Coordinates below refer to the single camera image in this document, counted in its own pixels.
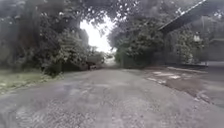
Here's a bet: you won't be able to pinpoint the grey gravel road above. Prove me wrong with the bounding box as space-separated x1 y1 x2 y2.
0 64 224 128

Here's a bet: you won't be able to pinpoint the dark asphalt driveway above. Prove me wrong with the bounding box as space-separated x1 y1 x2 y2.
143 64 224 108

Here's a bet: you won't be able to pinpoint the building with sloped roof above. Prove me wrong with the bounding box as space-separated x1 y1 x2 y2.
158 0 224 67

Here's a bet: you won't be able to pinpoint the dense trees and bushes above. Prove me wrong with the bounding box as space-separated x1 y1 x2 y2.
0 0 108 78
108 0 201 70

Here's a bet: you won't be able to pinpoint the yellow wooden fence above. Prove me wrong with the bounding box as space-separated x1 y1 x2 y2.
87 61 102 71

